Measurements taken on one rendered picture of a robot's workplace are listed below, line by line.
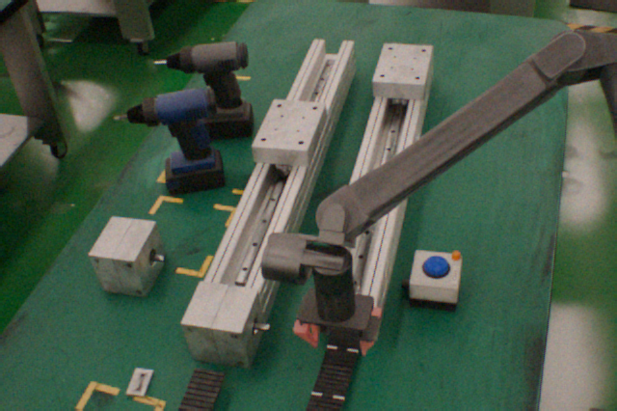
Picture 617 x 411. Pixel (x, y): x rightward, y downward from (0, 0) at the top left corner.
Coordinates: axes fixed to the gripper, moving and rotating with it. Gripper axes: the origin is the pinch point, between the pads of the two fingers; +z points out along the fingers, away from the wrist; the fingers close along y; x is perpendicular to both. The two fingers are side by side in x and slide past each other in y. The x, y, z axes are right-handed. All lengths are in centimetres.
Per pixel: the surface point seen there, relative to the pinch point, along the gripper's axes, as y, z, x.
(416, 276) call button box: -9.8, -2.1, -14.5
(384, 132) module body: 3, -1, -55
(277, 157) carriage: 20.3, -6.4, -36.2
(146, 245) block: 37.2, -4.9, -10.9
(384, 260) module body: -4.3, -4.6, -14.7
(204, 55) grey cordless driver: 40, -17, -54
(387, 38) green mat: 11, 4, -102
